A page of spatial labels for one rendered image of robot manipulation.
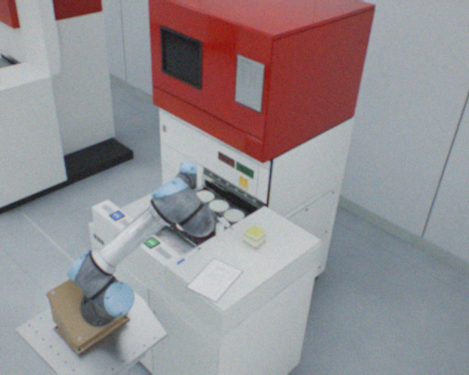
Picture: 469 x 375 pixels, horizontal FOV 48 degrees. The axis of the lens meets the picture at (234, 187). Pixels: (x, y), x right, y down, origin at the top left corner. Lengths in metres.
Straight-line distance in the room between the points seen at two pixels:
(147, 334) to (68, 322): 0.31
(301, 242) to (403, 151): 1.63
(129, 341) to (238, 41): 1.29
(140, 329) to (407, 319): 1.90
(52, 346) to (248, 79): 1.33
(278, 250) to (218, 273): 0.31
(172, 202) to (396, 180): 2.41
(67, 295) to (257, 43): 1.24
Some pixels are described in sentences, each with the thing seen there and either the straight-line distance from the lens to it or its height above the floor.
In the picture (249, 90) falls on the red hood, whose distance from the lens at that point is 2.29.
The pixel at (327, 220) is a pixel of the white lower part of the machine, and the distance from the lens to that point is 3.22.
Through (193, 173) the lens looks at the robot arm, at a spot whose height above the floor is 1.24.
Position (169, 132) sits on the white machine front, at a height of 1.06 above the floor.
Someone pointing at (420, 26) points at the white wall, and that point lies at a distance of 3.53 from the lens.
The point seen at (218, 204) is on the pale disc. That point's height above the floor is 0.90.
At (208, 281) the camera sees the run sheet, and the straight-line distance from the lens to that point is 2.14.
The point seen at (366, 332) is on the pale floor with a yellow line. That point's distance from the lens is 3.37.
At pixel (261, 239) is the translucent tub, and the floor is 1.01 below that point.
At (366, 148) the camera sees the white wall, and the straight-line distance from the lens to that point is 3.96.
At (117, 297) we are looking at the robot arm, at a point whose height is 1.10.
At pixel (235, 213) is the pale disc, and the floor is 0.90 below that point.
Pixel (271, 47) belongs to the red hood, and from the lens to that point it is 2.15.
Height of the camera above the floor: 2.48
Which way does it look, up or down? 35 degrees down
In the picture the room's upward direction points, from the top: 3 degrees clockwise
